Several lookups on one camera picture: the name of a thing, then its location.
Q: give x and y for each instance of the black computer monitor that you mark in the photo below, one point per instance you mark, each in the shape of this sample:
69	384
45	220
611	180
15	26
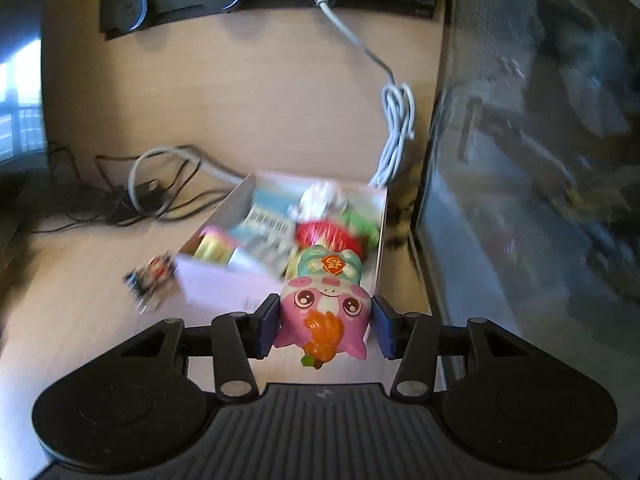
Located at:
20	110

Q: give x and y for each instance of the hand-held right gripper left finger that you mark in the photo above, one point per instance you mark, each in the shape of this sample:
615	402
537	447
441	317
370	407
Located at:
265	325

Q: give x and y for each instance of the pink pig toy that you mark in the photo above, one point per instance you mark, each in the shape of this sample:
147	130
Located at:
325	310

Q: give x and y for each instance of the green crocheted toy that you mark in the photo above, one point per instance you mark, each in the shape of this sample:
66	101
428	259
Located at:
362	232

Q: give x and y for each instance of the crocheted strawberry doll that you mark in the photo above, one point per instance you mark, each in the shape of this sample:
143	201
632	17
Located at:
320	225

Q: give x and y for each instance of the small dark patterned gadget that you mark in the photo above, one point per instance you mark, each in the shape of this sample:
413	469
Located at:
152	282

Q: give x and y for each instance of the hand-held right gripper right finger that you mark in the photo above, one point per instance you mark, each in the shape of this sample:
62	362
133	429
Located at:
384	327

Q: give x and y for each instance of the black power adapter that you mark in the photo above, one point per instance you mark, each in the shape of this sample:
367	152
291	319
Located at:
140	200

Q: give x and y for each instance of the glass-sided computer case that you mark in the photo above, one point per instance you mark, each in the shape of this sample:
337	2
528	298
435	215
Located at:
540	160

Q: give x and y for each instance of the blue pack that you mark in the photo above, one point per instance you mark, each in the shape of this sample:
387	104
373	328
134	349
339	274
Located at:
265	225

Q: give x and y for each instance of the pink cardboard box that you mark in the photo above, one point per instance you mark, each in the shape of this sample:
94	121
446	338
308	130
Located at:
220	280

